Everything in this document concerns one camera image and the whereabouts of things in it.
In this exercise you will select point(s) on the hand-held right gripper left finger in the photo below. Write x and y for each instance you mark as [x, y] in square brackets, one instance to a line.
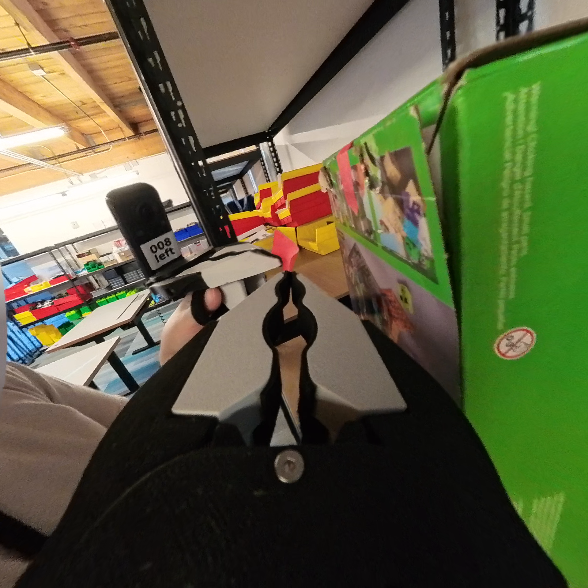
[220, 367]

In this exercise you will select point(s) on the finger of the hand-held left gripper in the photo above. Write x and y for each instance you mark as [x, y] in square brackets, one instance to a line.
[236, 250]
[243, 268]

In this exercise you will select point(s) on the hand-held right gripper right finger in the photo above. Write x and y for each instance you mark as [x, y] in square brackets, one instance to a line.
[358, 367]

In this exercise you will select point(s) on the red tape strip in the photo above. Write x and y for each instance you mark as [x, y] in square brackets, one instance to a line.
[285, 248]
[348, 179]

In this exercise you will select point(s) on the green toy box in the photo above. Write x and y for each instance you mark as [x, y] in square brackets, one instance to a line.
[528, 275]

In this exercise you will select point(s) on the person's left hand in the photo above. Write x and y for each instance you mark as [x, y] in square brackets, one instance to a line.
[179, 330]

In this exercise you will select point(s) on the stack of yellow red bins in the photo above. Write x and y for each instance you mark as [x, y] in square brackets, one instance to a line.
[303, 202]

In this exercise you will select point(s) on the white shelf board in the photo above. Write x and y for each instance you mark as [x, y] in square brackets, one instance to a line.
[234, 167]
[252, 59]

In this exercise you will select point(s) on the white top table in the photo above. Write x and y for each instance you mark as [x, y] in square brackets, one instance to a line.
[105, 317]
[78, 363]

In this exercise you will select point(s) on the black metal shelf rack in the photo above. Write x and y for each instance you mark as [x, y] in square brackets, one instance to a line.
[170, 115]

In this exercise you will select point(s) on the shelves of colourful plastic bins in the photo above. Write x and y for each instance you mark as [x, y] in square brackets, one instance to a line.
[46, 298]

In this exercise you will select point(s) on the ceiling light strip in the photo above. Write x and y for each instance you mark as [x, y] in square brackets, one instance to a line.
[32, 138]

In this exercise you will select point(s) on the person's white shirt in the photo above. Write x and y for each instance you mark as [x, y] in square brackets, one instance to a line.
[46, 436]

